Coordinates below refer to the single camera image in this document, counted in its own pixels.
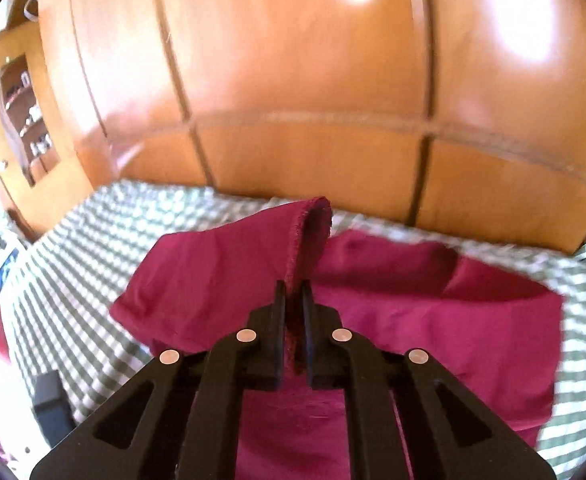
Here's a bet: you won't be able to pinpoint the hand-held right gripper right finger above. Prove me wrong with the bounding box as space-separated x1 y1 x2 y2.
300 280 556 480

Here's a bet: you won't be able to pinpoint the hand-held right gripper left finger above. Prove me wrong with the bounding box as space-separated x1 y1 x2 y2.
29 280 288 480

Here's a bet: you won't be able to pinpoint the crimson pants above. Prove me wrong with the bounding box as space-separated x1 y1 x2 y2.
110 195 564 480

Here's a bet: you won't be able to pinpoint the green white checked bed sheet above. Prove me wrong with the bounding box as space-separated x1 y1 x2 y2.
3 180 586 466

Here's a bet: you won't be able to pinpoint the small bottles on cabinet shelves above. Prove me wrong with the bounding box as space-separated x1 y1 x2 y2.
3 72 54 161

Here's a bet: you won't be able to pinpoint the wooden panelled headboard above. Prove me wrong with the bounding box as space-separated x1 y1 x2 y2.
35 0 586 256

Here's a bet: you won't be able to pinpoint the wooden cabinet with glass door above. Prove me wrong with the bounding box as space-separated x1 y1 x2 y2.
0 25 96 241

